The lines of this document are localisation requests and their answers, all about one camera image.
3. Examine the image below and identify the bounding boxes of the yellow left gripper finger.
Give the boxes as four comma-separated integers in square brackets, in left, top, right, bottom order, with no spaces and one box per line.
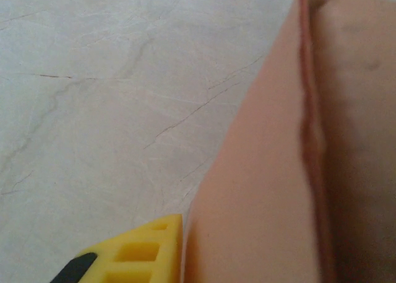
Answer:
[51,214,184,283]

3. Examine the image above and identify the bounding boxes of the orange paper box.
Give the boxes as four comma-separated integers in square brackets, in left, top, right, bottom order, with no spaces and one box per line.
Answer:
[182,0,396,283]

